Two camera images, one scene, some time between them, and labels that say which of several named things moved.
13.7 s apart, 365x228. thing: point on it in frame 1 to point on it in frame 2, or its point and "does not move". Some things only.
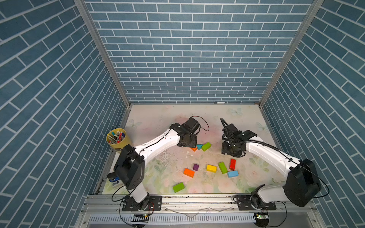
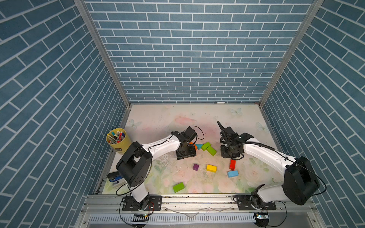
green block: [223, 167] to [211, 150]
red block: [232, 164] does not move
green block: [206, 146] does not move
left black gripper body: [191, 141] to [188, 151]
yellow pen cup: [117, 138] does not move
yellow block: [211, 168] does not move
